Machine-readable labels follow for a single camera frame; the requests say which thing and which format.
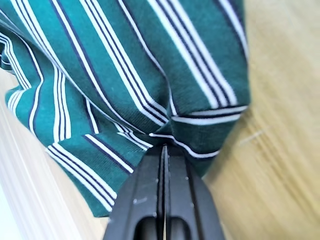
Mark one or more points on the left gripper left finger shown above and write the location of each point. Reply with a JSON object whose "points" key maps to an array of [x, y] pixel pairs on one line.
{"points": [[140, 197]]}

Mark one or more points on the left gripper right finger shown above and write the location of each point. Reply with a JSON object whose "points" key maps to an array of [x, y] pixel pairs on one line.
{"points": [[190, 200]]}

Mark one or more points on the green striped T-shirt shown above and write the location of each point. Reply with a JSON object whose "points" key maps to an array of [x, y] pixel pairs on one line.
{"points": [[125, 75]]}

